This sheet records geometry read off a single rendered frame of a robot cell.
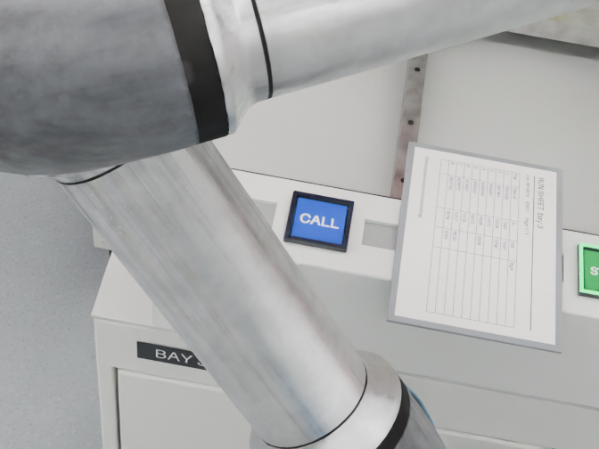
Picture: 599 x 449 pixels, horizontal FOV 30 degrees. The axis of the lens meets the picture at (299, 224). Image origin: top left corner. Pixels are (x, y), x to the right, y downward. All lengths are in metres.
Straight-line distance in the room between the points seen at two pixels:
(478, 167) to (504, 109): 0.28
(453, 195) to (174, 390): 0.36
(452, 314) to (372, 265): 0.08
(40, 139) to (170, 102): 0.06
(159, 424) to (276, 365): 0.57
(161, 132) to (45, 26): 0.06
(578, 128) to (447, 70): 0.17
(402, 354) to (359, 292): 0.10
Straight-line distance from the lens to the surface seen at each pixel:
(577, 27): 1.39
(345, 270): 0.96
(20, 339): 2.07
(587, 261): 1.02
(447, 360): 1.06
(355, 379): 0.73
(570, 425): 1.14
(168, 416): 1.22
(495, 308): 0.97
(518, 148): 1.30
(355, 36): 0.47
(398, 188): 1.18
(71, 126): 0.46
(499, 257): 1.00
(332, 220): 0.99
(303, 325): 0.69
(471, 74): 1.37
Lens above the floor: 1.72
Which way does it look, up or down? 50 degrees down
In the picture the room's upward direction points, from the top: 9 degrees clockwise
